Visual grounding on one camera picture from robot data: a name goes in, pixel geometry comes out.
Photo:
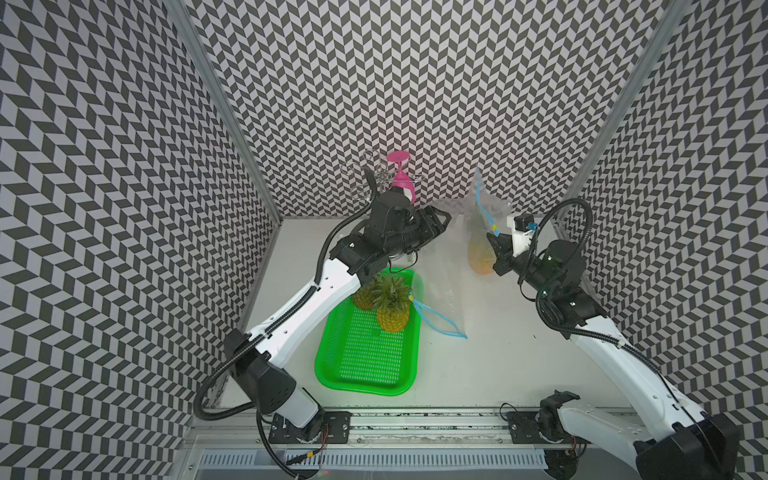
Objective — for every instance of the aluminium corner post right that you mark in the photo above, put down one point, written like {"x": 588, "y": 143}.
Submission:
{"x": 669, "y": 22}

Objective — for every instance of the green plastic basket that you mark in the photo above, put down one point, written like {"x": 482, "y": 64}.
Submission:
{"x": 356, "y": 354}

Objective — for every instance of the pink plastic wine glass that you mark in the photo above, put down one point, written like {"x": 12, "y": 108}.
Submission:
{"x": 402, "y": 179}

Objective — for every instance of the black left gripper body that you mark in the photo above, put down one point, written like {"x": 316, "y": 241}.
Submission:
{"x": 414, "y": 232}

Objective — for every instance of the aluminium front rail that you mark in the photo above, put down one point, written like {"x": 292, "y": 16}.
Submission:
{"x": 406, "y": 443}

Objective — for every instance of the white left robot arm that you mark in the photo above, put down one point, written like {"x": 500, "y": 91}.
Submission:
{"x": 357, "y": 249}

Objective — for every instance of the aluminium corner post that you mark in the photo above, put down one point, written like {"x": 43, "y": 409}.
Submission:
{"x": 179, "y": 15}
{"x": 669, "y": 22}

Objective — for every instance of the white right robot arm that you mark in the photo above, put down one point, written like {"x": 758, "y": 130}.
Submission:
{"x": 676, "y": 438}

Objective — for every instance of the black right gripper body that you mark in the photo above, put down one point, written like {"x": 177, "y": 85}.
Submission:
{"x": 525, "y": 265}

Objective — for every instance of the aluminium corner post left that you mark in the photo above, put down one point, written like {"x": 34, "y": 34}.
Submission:
{"x": 179, "y": 15}

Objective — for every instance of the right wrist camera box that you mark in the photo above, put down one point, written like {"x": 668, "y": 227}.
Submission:
{"x": 523, "y": 227}

